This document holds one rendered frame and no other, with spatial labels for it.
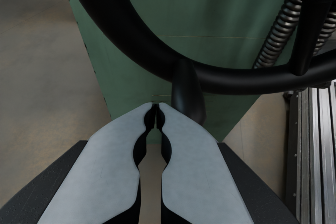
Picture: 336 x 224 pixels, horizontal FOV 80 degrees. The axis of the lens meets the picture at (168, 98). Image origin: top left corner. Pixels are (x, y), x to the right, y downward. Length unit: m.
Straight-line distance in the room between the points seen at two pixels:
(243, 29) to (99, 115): 0.74
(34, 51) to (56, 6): 0.41
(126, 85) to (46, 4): 1.23
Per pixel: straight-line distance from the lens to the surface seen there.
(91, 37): 0.41
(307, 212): 0.80
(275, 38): 0.27
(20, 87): 1.21
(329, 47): 0.49
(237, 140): 0.98
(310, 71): 0.24
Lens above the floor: 0.84
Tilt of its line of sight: 57 degrees down
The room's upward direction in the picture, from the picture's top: 8 degrees clockwise
